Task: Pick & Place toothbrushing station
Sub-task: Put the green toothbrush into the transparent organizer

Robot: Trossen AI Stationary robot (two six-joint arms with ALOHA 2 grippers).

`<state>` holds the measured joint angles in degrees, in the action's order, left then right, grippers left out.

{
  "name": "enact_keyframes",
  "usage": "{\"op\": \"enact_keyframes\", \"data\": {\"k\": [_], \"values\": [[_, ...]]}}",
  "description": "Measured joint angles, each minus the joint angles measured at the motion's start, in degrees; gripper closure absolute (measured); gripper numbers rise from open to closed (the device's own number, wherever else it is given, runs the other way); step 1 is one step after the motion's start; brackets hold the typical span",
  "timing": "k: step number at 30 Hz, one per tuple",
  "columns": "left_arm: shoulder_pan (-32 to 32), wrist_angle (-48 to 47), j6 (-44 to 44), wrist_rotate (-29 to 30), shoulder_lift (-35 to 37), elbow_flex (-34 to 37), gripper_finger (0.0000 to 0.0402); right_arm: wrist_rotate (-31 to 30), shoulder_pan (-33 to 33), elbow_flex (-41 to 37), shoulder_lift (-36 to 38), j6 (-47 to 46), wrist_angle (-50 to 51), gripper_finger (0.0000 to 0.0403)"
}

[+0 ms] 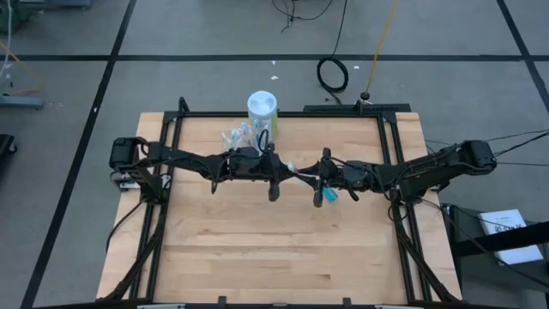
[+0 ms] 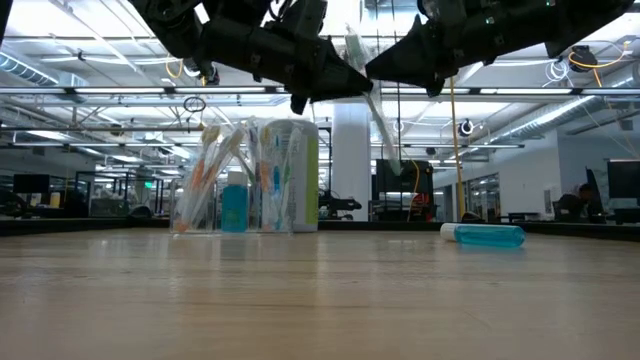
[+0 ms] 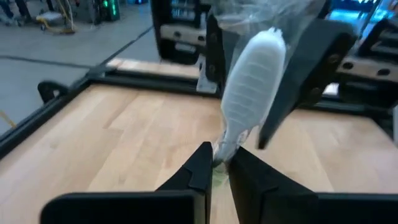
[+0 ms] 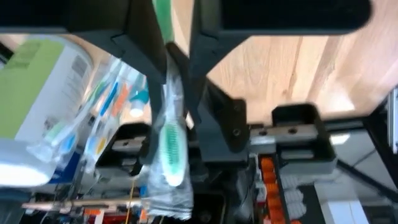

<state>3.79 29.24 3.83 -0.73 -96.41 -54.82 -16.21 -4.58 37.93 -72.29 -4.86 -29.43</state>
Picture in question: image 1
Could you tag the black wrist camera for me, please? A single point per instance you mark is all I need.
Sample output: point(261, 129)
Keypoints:
point(358, 173)
point(244, 161)

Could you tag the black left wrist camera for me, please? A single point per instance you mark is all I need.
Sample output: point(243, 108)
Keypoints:
point(244, 161)

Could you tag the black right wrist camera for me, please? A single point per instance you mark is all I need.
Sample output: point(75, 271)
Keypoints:
point(358, 173)

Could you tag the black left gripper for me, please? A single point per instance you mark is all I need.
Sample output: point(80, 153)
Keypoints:
point(274, 180)

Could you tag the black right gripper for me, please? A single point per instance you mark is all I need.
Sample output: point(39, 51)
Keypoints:
point(328, 171)

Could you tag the grey base plate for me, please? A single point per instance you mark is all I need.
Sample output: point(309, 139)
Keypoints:
point(21, 102)

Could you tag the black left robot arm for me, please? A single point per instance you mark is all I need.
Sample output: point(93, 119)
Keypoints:
point(184, 159)

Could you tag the blue toothpaste tube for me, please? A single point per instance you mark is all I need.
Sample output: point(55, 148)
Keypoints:
point(331, 195)

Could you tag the blue toothbrush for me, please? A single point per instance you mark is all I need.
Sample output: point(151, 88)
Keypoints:
point(256, 125)
point(245, 129)

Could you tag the white canister with green label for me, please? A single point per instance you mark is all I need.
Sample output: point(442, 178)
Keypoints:
point(261, 105)

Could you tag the green toothbrush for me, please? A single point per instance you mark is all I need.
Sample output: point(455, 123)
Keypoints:
point(305, 174)
point(234, 136)

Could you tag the black aluminium table frame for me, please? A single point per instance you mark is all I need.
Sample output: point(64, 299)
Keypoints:
point(214, 114)

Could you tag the clear plastic cup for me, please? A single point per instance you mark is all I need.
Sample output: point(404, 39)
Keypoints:
point(240, 143)

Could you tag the black side cart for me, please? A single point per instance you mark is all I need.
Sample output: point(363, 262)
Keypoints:
point(480, 242)

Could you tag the black bar behind table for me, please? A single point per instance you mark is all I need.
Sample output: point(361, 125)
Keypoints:
point(343, 107)

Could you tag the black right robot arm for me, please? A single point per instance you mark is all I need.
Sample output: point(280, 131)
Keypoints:
point(429, 167)

